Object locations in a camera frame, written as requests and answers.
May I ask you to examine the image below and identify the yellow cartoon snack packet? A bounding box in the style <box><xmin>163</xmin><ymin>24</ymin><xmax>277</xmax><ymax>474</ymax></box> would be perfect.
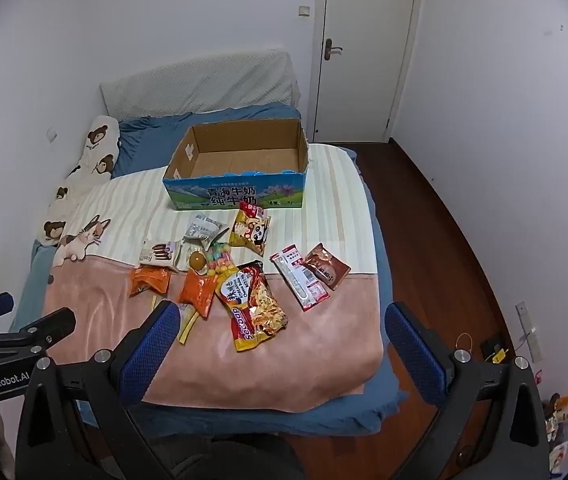
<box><xmin>228</xmin><ymin>205</ymin><xmax>271</xmax><ymax>256</ymax></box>

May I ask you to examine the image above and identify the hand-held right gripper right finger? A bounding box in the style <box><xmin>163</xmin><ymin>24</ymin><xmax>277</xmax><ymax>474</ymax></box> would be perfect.
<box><xmin>384</xmin><ymin>301</ymin><xmax>550</xmax><ymax>480</ymax></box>

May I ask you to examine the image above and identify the large red yellow noodle packet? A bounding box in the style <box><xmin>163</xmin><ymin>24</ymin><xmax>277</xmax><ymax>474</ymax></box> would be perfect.
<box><xmin>214</xmin><ymin>260</ymin><xmax>289</xmax><ymax>352</ymax></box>

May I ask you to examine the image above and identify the thin yellow stick packet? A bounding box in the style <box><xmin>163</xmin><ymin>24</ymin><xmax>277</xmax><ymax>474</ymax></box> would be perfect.
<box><xmin>178</xmin><ymin>310</ymin><xmax>200</xmax><ymax>345</ymax></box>

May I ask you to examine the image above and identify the white bear print pillow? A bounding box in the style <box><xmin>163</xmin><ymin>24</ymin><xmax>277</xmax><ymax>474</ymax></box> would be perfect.
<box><xmin>34</xmin><ymin>115</ymin><xmax>121</xmax><ymax>247</ymax></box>

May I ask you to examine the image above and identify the long red white packet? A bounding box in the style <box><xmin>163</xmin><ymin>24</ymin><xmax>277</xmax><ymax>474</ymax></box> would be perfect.
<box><xmin>269</xmin><ymin>244</ymin><xmax>331</xmax><ymax>312</ymax></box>

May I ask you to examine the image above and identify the grey white snack packet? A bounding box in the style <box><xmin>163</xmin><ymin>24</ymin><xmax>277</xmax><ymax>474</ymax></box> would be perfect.
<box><xmin>183</xmin><ymin>212</ymin><xmax>230</xmax><ymax>251</ymax></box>

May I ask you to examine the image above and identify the grey headboard cushion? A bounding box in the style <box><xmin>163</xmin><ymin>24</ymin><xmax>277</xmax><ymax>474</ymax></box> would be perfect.
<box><xmin>100</xmin><ymin>49</ymin><xmax>301</xmax><ymax>117</ymax></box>

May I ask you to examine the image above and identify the grey metal plate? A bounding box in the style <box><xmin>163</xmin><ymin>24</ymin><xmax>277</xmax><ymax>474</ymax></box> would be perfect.
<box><xmin>515</xmin><ymin>301</ymin><xmax>543</xmax><ymax>363</ymax></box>

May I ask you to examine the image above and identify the bed with blue sheet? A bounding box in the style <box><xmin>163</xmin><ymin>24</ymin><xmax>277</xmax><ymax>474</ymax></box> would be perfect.
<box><xmin>9</xmin><ymin>102</ymin><xmax>410</xmax><ymax>436</ymax></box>

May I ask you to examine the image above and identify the blue printed cardboard box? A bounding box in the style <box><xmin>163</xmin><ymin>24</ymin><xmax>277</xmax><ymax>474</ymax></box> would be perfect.
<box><xmin>162</xmin><ymin>116</ymin><xmax>310</xmax><ymax>211</ymax></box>

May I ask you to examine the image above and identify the white door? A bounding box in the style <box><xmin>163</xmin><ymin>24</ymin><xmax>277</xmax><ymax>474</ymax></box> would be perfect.
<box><xmin>314</xmin><ymin>0</ymin><xmax>422</xmax><ymax>143</ymax></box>

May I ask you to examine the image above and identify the orange snack packet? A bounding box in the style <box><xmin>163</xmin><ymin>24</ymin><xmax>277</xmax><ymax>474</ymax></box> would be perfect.
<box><xmin>179</xmin><ymin>268</ymin><xmax>220</xmax><ymax>319</ymax></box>
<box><xmin>129</xmin><ymin>266</ymin><xmax>172</xmax><ymax>297</ymax></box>

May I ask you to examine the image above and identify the chocolate stick biscuit packet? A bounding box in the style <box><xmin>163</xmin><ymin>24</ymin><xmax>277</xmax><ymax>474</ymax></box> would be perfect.
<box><xmin>139</xmin><ymin>240</ymin><xmax>181</xmax><ymax>268</ymax></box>

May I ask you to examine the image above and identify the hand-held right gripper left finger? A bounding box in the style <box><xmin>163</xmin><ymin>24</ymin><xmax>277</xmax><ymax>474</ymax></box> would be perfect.
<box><xmin>14</xmin><ymin>300</ymin><xmax>185</xmax><ymax>480</ymax></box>

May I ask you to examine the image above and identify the striped cream and pink blanket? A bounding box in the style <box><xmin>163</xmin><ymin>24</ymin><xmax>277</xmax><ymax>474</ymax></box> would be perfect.
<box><xmin>44</xmin><ymin>144</ymin><xmax>385</xmax><ymax>406</ymax></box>

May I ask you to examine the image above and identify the clear packet with brown egg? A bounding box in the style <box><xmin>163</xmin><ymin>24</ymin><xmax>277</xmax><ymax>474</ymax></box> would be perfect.
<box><xmin>176</xmin><ymin>240</ymin><xmax>210</xmax><ymax>276</ymax></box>

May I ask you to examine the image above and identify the colourful candy bag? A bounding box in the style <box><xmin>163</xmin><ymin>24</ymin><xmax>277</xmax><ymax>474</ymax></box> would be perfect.
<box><xmin>205</xmin><ymin>241</ymin><xmax>235</xmax><ymax>277</ymax></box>

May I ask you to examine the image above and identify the blue pillow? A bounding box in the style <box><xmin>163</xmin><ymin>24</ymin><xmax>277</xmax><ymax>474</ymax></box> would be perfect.
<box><xmin>111</xmin><ymin>101</ymin><xmax>302</xmax><ymax>178</ymax></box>

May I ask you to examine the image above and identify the pile of plastic bags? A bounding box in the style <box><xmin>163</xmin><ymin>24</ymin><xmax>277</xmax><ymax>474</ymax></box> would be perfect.
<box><xmin>544</xmin><ymin>392</ymin><xmax>568</xmax><ymax>471</ymax></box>

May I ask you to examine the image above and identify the brown snack packet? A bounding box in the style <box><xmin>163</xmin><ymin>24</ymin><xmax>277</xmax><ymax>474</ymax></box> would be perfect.
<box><xmin>300</xmin><ymin>242</ymin><xmax>352</xmax><ymax>291</ymax></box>

